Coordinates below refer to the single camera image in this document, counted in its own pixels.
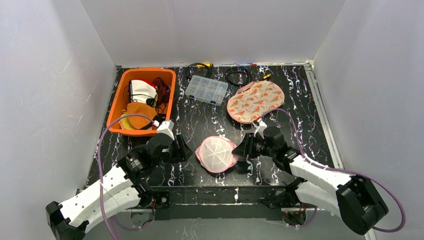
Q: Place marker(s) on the red garment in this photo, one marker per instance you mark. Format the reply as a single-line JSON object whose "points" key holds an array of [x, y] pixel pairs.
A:
{"points": [[150, 83]]}

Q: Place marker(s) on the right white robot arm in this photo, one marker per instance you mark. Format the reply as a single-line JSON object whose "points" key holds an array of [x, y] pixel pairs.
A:
{"points": [[351, 197]]}

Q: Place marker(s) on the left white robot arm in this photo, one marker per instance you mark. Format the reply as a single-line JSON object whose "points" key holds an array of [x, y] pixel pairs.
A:
{"points": [[123, 187]]}

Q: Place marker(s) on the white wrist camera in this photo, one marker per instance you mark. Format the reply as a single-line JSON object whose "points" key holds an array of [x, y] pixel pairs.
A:
{"points": [[166, 128], [259, 126]]}

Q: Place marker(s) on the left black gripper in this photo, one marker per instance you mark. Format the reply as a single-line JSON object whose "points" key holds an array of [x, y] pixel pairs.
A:
{"points": [[175, 148]]}

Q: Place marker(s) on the aluminium right rail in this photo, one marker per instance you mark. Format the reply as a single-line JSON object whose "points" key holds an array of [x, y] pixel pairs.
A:
{"points": [[312, 81]]}

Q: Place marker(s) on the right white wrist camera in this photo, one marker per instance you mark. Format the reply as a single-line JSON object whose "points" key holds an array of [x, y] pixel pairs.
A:
{"points": [[259, 126]]}

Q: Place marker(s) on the dark maroon bra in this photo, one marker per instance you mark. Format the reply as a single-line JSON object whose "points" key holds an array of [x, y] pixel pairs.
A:
{"points": [[162, 97]]}

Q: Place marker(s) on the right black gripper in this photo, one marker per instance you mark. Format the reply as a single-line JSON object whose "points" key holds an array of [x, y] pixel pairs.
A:
{"points": [[250, 146]]}

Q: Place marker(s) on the orange bra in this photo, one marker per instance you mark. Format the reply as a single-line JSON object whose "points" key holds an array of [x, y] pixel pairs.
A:
{"points": [[144, 114]]}

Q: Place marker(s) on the yellow bra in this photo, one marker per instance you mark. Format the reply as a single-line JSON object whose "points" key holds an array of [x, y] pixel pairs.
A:
{"points": [[125, 124]]}

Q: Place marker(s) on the orange plastic bin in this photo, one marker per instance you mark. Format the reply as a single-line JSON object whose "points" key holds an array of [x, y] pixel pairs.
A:
{"points": [[143, 99]]}

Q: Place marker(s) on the white mesh laundry bag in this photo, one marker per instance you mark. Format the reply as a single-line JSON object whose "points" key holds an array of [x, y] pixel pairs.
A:
{"points": [[215, 154]]}

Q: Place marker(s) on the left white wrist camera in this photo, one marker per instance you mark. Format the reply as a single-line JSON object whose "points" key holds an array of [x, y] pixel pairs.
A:
{"points": [[166, 128]]}

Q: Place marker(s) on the clear plastic screw box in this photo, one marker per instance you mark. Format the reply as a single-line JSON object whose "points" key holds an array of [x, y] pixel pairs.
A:
{"points": [[206, 90]]}

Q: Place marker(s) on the floral pink fabric pouch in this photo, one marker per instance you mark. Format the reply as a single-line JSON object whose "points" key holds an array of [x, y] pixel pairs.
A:
{"points": [[252, 101]]}

